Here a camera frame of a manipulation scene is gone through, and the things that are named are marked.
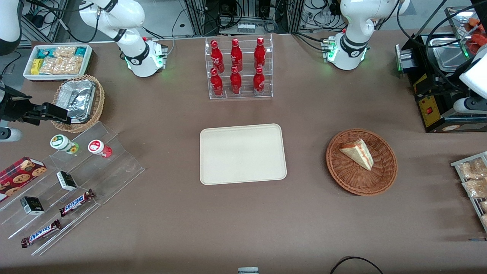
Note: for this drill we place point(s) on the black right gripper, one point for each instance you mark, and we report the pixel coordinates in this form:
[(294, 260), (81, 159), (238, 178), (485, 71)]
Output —
[(14, 109)]

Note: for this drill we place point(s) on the triangle sandwich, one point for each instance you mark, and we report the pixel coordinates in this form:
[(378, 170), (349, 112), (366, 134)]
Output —
[(359, 154)]

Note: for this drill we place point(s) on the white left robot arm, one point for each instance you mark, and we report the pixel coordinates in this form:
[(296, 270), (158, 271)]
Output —
[(354, 23)]

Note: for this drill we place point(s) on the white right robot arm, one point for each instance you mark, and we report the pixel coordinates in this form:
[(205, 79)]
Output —
[(133, 15)]

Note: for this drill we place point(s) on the oval tan wicker basket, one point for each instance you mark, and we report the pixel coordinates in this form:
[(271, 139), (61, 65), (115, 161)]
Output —
[(99, 99)]

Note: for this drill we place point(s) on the beige rectangular tray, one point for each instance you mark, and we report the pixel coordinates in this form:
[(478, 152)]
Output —
[(243, 154)]

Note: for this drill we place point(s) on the round brown wicker basket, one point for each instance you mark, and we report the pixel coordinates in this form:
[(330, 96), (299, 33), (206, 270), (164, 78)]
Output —
[(380, 179)]

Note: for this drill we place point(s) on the tray of packaged snacks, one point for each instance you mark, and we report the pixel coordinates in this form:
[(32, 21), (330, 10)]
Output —
[(456, 164)]

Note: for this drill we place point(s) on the aluminium foil container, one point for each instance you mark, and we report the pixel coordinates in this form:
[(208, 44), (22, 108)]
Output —
[(76, 99)]

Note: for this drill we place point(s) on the green lid white cup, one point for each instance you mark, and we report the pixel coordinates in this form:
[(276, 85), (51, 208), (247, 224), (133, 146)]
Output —
[(61, 142)]

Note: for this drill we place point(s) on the large clear cracker bag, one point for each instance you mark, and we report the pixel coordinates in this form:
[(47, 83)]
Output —
[(62, 65)]

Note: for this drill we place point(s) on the yellow snack packet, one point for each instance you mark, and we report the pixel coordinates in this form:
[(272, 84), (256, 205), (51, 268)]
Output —
[(35, 66)]

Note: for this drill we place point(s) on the red lid white cup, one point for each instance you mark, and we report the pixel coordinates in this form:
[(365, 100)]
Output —
[(97, 147)]

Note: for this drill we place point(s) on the white snack bin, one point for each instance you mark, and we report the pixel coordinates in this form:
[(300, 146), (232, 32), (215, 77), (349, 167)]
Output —
[(89, 62)]

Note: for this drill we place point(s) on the teal snack packet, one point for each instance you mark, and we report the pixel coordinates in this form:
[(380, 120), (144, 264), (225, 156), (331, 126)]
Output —
[(80, 51), (43, 53)]

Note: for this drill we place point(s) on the small clear cracker bag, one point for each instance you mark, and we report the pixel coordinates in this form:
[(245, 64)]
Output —
[(64, 51)]

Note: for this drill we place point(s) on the small black box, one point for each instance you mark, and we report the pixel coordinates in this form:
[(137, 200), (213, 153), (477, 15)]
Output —
[(32, 205), (66, 180)]

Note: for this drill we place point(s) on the red cookie box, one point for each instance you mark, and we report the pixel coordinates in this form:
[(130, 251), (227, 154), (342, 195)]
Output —
[(21, 177)]

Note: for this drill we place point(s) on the clear acrylic stepped display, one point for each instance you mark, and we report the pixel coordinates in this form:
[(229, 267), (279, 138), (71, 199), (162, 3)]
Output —
[(118, 167)]

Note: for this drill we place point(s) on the brown snickers bar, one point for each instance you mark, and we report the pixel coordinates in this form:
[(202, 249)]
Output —
[(41, 233), (76, 203)]

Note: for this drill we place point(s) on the red cola bottle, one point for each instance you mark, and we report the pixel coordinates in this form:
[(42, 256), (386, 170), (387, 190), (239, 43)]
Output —
[(236, 56), (236, 83), (217, 57), (217, 84), (258, 83), (260, 55)]

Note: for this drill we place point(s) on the clear acrylic bottle rack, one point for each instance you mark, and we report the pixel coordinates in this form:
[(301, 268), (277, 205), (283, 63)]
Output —
[(247, 97)]

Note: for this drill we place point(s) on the white power strip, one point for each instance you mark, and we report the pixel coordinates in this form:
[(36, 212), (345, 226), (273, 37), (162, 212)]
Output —
[(246, 27)]

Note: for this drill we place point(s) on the small grey box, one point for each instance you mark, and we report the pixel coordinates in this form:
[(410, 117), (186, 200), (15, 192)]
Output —
[(248, 270)]

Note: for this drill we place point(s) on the black food warmer appliance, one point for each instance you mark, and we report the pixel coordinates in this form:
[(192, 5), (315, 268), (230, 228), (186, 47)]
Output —
[(437, 123)]

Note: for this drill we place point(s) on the steel food pan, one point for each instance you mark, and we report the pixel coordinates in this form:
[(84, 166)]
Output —
[(449, 57)]

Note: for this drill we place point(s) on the clear bag of snacks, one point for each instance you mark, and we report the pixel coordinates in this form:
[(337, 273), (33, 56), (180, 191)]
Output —
[(473, 169), (475, 188), (484, 220), (484, 206)]

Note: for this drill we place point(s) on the red sausage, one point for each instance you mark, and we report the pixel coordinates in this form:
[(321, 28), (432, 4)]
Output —
[(477, 22), (477, 43)]

